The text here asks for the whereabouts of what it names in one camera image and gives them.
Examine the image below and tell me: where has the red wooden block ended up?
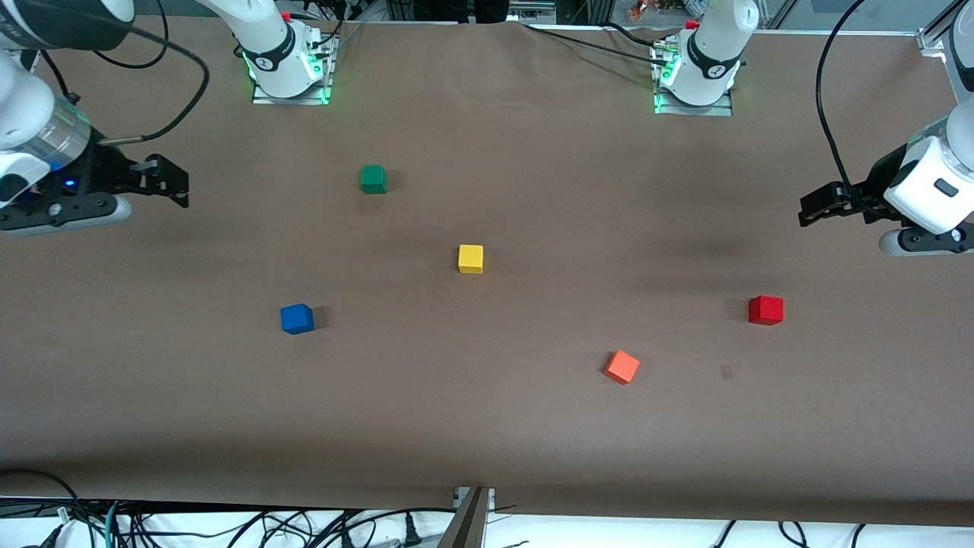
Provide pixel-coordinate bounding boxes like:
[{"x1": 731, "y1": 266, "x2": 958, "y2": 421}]
[{"x1": 748, "y1": 295, "x2": 785, "y2": 327}]

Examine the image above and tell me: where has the blue wooden block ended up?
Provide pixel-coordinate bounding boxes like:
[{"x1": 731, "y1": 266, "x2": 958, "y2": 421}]
[{"x1": 280, "y1": 303, "x2": 315, "y2": 335}]

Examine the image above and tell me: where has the orange wooden block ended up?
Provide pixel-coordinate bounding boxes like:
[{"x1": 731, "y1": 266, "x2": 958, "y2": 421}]
[{"x1": 603, "y1": 349, "x2": 641, "y2": 386}]

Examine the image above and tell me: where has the brown table cover sheet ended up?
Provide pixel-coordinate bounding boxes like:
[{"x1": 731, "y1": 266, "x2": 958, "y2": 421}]
[{"x1": 0, "y1": 15, "x2": 974, "y2": 527}]

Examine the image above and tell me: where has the grey metal bar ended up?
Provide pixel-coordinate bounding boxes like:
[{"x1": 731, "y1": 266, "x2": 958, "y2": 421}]
[{"x1": 438, "y1": 487, "x2": 490, "y2": 548}]

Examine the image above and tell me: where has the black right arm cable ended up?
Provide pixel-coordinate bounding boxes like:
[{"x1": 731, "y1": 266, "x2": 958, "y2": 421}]
[{"x1": 34, "y1": 0, "x2": 211, "y2": 145}]

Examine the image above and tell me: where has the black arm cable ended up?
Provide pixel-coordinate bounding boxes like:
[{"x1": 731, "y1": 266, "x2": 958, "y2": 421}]
[
  {"x1": 816, "y1": 0, "x2": 872, "y2": 218},
  {"x1": 34, "y1": 0, "x2": 211, "y2": 145}
]

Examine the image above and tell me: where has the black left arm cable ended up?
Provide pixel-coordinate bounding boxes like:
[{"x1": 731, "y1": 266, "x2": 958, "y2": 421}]
[{"x1": 816, "y1": 0, "x2": 872, "y2": 218}]

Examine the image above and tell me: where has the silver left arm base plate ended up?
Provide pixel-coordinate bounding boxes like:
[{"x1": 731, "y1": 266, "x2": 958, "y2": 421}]
[{"x1": 652, "y1": 42, "x2": 735, "y2": 117}]

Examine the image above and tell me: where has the aluminium frame corner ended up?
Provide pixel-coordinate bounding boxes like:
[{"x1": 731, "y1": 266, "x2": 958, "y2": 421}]
[{"x1": 916, "y1": 0, "x2": 974, "y2": 59}]

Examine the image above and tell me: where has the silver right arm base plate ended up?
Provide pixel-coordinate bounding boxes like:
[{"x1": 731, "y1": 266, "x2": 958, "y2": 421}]
[{"x1": 251, "y1": 32, "x2": 337, "y2": 106}]

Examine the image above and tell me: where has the thick black base cable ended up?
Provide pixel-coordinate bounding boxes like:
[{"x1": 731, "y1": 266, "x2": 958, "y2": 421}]
[{"x1": 524, "y1": 24, "x2": 670, "y2": 68}]

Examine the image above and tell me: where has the black looping cable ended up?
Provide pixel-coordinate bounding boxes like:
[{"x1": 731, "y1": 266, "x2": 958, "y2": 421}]
[{"x1": 0, "y1": 469, "x2": 103, "y2": 548}]

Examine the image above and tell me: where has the silver metal bracket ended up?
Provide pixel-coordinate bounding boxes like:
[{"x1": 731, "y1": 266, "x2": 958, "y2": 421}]
[{"x1": 454, "y1": 487, "x2": 496, "y2": 513}]

